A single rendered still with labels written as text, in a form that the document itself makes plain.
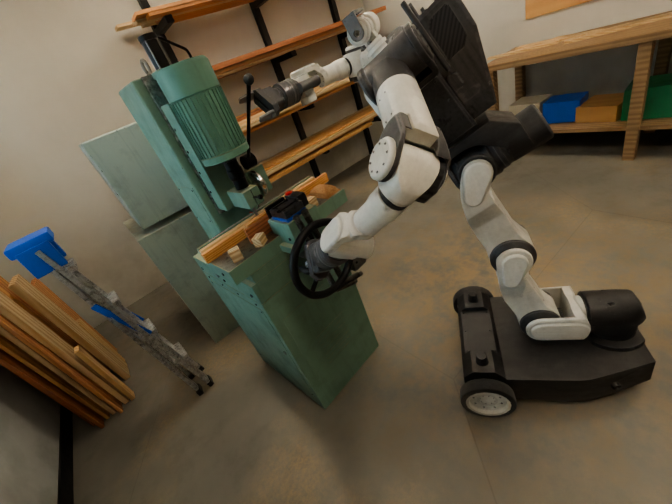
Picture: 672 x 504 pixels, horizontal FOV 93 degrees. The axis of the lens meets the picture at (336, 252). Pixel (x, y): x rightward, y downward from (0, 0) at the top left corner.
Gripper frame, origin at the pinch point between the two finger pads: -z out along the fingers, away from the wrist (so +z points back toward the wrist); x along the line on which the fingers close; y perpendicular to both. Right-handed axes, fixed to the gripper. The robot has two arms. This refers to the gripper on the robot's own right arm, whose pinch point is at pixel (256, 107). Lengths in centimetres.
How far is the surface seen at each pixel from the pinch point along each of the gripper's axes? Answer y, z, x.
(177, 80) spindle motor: -9.1, -19.9, -12.3
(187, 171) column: 27.8, -23.9, -11.5
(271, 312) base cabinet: 43, -34, 50
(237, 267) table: 26, -37, 34
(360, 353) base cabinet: 86, -5, 89
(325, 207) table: 27.0, 7.2, 34.7
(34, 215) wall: 184, -82, -164
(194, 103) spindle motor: -4.1, -18.7, -7.2
